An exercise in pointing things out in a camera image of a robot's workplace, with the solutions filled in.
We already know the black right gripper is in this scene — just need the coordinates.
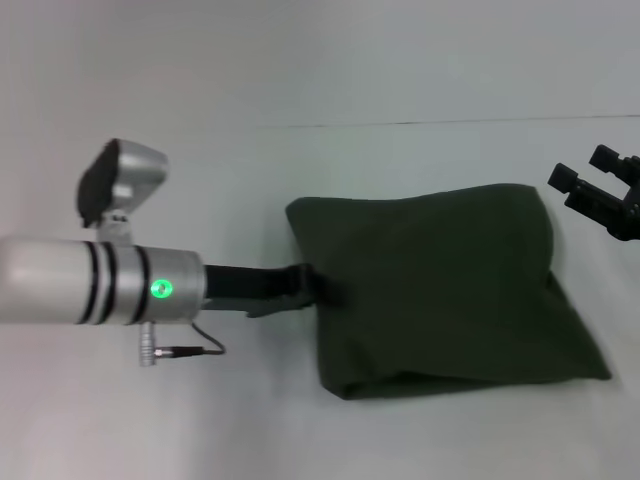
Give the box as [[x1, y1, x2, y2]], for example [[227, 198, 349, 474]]
[[546, 143, 640, 245]]

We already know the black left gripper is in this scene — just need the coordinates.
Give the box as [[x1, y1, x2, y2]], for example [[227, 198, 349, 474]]
[[202, 261, 351, 319]]

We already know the dark green printed t-shirt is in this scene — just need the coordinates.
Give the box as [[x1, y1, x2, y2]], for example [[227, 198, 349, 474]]
[[284, 183, 614, 401]]

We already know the silver left cable connector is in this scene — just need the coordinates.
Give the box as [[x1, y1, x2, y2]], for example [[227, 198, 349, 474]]
[[138, 321, 227, 369]]

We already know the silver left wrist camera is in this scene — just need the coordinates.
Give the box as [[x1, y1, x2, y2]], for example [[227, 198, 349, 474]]
[[74, 138, 170, 247]]

